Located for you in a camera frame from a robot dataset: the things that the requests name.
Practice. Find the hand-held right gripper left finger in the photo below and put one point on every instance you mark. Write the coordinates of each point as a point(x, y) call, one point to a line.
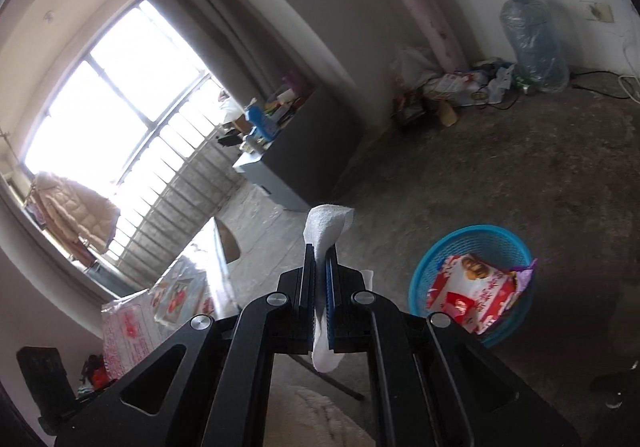
point(309, 287)

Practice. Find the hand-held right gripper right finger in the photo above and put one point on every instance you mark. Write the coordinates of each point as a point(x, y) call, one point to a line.
point(329, 299)

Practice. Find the white tissue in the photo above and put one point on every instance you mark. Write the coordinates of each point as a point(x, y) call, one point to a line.
point(325, 227)

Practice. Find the blue plastic basket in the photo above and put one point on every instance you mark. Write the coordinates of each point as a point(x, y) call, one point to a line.
point(440, 252)

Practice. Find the red and white snack bag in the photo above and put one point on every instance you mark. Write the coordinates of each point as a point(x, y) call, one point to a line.
point(465, 292)

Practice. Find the purple snack bag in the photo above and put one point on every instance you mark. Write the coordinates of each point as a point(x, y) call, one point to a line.
point(524, 274)

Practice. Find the red plastic bag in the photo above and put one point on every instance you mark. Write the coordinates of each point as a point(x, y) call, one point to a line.
point(97, 374)

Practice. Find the grey cabinet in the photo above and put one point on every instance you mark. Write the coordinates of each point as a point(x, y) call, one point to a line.
point(310, 152)

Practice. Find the folding table with printed cover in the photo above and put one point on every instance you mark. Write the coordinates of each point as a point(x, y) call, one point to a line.
point(170, 297)

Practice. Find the metal window railing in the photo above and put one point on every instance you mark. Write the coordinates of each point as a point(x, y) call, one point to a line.
point(175, 207)

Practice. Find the pink quilted jacket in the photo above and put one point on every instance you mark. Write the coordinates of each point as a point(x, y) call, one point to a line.
point(75, 207)

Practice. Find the blue container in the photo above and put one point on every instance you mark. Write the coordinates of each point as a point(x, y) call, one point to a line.
point(257, 121)

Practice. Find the white plastic bag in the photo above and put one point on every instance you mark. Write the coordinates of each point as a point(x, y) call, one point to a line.
point(415, 67)

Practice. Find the red and white flat package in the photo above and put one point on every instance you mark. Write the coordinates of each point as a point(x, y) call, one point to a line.
point(457, 87)

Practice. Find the grey curtain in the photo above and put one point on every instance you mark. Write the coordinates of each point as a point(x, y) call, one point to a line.
point(200, 12)

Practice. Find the rolled pink mat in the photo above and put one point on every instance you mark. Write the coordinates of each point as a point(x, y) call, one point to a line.
point(430, 12)

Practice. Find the large clear water jug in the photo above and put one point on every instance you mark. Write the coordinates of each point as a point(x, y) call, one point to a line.
point(532, 42)

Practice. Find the wall socket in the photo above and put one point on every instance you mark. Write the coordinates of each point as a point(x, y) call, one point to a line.
point(597, 12)

